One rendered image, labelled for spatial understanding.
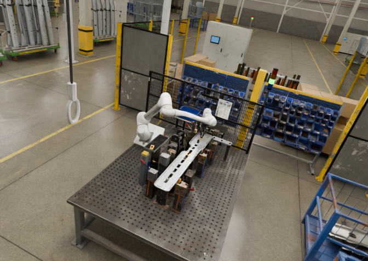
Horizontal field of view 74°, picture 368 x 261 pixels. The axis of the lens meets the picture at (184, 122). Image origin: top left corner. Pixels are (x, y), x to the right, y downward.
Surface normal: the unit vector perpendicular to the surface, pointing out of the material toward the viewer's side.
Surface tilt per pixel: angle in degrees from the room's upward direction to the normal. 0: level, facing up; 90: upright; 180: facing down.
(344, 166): 90
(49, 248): 0
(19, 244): 0
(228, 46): 90
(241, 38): 90
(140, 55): 91
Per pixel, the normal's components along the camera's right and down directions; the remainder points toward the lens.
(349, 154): -0.33, 0.40
